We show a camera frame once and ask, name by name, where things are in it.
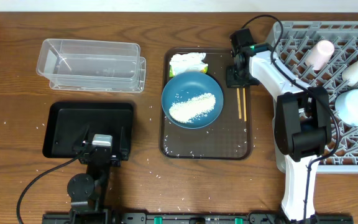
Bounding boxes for pink cup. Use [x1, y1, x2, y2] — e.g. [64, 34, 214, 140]
[305, 40, 335, 70]

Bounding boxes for dark blue plate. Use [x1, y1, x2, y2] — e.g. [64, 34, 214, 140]
[162, 72, 224, 129]

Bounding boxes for crumpled white napkin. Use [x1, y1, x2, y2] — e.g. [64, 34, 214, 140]
[169, 52, 207, 67]

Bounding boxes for pile of white rice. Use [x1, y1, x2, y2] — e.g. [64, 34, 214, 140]
[168, 93, 216, 123]

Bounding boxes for grey dishwasher rack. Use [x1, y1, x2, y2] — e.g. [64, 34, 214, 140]
[266, 21, 358, 174]

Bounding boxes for clear plastic bin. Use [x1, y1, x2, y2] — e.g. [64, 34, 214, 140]
[36, 39, 146, 93]

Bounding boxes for brown serving tray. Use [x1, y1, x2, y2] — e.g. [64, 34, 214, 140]
[159, 47, 254, 160]

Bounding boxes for black plastic tray bin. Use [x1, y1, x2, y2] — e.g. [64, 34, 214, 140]
[42, 101, 134, 158]

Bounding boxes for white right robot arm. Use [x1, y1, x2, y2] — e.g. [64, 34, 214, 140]
[226, 41, 332, 223]

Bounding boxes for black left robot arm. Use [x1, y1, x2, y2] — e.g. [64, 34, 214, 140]
[66, 126, 130, 224]

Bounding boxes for green yellow wrapper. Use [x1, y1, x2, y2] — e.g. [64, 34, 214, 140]
[169, 64, 208, 77]

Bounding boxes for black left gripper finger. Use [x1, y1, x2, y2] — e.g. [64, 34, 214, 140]
[119, 127, 129, 156]
[72, 125, 90, 154]

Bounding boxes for light blue bowl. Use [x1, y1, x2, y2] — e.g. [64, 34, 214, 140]
[335, 89, 358, 126]

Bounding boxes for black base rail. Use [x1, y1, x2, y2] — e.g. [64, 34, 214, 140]
[41, 212, 354, 224]

